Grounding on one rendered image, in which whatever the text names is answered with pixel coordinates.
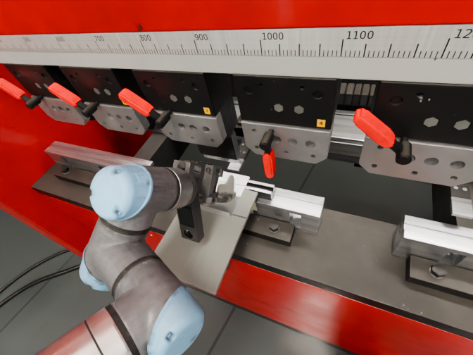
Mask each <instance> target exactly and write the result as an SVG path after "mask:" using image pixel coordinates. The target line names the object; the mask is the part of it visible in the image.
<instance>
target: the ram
mask: <svg viewBox="0 0 473 355"><path fill-rule="evenodd" d="M449 25H473V0H0V36H18V35H79V34H110V33H141V32H202V31H233V30H295V29H325V28H357V27H417V26H449ZM0 63H14V64H30V65H46V66H76V67H92V68H122V69H138V70H169V71H184V72H200V73H231V74H247V75H277V76H293V77H323V78H339V79H355V80H386V81H401V82H432V83H448V84H464V85H473V58H399V57H353V56H263V55H217V54H127V53H81V52H36V51H0Z"/></svg>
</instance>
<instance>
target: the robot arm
mask: <svg viewBox="0 0 473 355"><path fill-rule="evenodd" d="M223 171H224V167H223V166H213V164H212V163H208V162H206V163H205V162H201V161H195V160H190V161H185V160H184V161H180V160H175V159H174V163H173V168H171V167H158V166H141V165H139V164H133V163H131V164H126V165H111V166H106V167H105V168H102V169H101V170H100V171H99V172H98V173H97V174H96V175H95V176H94V178H93V180H92V183H91V186H90V190H91V191H92V195H91V196H90V201H91V204H92V207H93V209H94V210H95V212H96V213H97V214H98V215H99V218H98V220H97V222H96V225H95V228H94V231H93V233H92V235H91V238H90V240H89V243H88V244H87V246H86V247H85V249H84V252H83V256H82V262H81V265H80V278H81V280H82V281H83V283H84V284H86V285H90V286H92V289H95V290H98V291H110V293H111V294H112V296H113V298H114V299H115V301H113V302H111V303H110V304H109V305H107V307H105V308H102V309H101V310H100V311H98V312H96V313H95V314H94V315H92V316H91V317H89V318H88V319H86V320H85V321H83V322H82V323H80V324H79V325H77V326H76V327H74V328H73V329H72V330H70V331H68V332H67V333H65V334H64V335H63V336H61V337H59V338H58V339H57V340H55V341H54V342H52V343H51V344H49V345H48V346H46V347H45V348H43V349H42V350H41V351H39V352H37V353H36V354H35V355H181V354H183V353H184V352H185V351H186V350H187V349H188V348H189V347H190V345H191V344H192V343H193V342H194V340H195V339H196V338H197V336H198V334H199V333H200V331H201V329H202V327H203V324H204V318H205V316H204V315H205V313H204V311H203V308H202V307H201V305H200V304H199V303H198V302H197V300H196V299H195V298H194V297H193V295H192V294H191V293H190V291H189V288H188V287H187V286H186V285H183V284H182V283H181V281H180V280H179V279H178V278H177V277H176V276H175V274H174V273H173V272H172V271H171V270H170V269H169V268H168V267H167V266H166V265H165V264H164V262H163V261H162V260H161V259H160V257H159V256H158V255H157V254H156V253H155V251H154V250H152V248H151V247H150V246H149V245H148V244H147V243H146V237H147V235H148V233H149V230H150V228H151V225H152V222H153V219H154V218H155V216H156V214H157V213H159V212H163V211H170V210H174V209H177V216H178V220H179V226H180V230H181V234H182V237H183V238H185V239H189V240H191V241H193V242H197V243H199V242H200V241H201V240H202V239H203V238H204V231H203V221H202V216H201V207H200V203H202V204H215V203H227V202H229V201H231V200H232V199H233V198H234V197H235V196H236V192H235V191H234V176H233V175H230V176H229V177H228V178H227V181H226V183H225V184H220V185H219V186H218V187H217V183H218V179H219V177H222V176H223ZM216 188H217V191H216Z"/></svg>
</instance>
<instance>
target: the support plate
mask: <svg viewBox="0 0 473 355"><path fill-rule="evenodd" d="M257 196H258V193H257V192H254V191H251V190H247V189H244V191H243V193H242V195H241V197H240V199H239V202H238V204H237V205H236V208H235V210H234V212H233V214H236V215H238V216H243V217H247V219H245V218H240V217H238V216H232V217H231V218H230V217H227V216H223V215H220V214H217V213H213V212H210V211H205V210H203V209H201V216H202V221H203V231H204V238H203V239H202V240H201V241H200V242H199V243H197V242H193V241H191V240H189V239H185V238H183V237H182V234H181V230H180V226H179V220H178V216H177V215H176V216H175V218H174V220H173V221H172V223H171V225H170V227H169V228H168V230H167V232H166V233H165V235H164V236H163V238H162V240H161V241H160V243H159V245H158V246H157V248H156V250H155V253H156V254H157V255H158V256H159V257H160V259H161V260H162V261H163V262H164V264H165V265H166V266H167V267H168V268H169V269H170V270H171V271H172V272H173V273H174V274H175V276H176V277H177V278H178V279H179V280H180V281H181V282H184V283H187V284H188V285H191V286H193V287H196V288H199V289H202V290H203V291H206V292H208V293H211V294H214V295H216V294H217V291H218V289H219V287H220V284H221V282H222V279H223V277H224V275H225V272H226V270H227V267H228V265H229V262H230V260H231V258H232V255H233V253H234V250H235V248H236V246H237V243H238V241H239V238H240V236H241V234H242V231H243V229H244V226H245V224H246V221H247V220H248V217H249V214H250V212H251V209H252V208H253V205H254V203H255V200H256V197H257Z"/></svg>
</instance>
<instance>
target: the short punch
mask: <svg viewBox="0 0 473 355"><path fill-rule="evenodd" d="M197 146H198V149H199V151H200V153H201V154H203V155H204V156H205V157H206V158H213V159H217V160H221V161H229V162H232V163H240V164H241V162H240V159H239V157H240V155H241V154H240V151H239V145H238V142H237V136H236V133H235V131H233V132H232V134H231V135H230V137H229V139H228V140H227V141H224V142H223V143H222V144H221V145H220V146H219V147H210V146H206V145H201V144H197Z"/></svg>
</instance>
